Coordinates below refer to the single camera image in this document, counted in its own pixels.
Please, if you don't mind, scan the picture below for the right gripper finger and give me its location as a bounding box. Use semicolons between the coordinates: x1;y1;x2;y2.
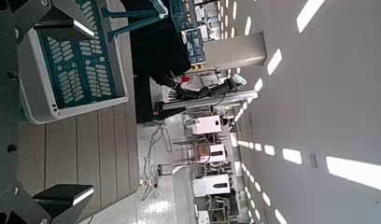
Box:
32;183;95;224
33;0;96;42

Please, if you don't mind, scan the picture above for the large blue mesh crate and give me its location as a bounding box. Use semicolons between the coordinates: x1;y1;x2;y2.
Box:
169;0;200;33

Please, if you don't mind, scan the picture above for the small blue mesh crate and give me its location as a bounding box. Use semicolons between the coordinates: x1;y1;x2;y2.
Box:
181;27;208;65

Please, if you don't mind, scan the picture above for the white power strip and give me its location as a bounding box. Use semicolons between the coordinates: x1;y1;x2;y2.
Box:
138;178;159;189

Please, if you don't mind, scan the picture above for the small grey floor box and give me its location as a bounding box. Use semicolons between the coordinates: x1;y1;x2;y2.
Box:
156;162;187;177

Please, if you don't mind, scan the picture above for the grey robot lift column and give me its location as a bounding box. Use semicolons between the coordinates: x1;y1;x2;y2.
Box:
153;89;259;121

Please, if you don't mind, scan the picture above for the grey building pillar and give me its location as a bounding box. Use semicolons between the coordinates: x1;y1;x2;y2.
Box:
203;31;268;70

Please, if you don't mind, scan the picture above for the rectangular ceiling light panel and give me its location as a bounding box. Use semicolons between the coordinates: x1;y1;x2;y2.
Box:
296;0;327;35
266;48;284;77
325;155;381;194
281;147;303;166

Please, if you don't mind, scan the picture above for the grey floor cable tangle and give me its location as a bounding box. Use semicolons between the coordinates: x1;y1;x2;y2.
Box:
141;119;175;202

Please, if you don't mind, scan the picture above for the small wicker chair metal frame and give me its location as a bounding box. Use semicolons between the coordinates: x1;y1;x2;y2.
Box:
172;135;212;166

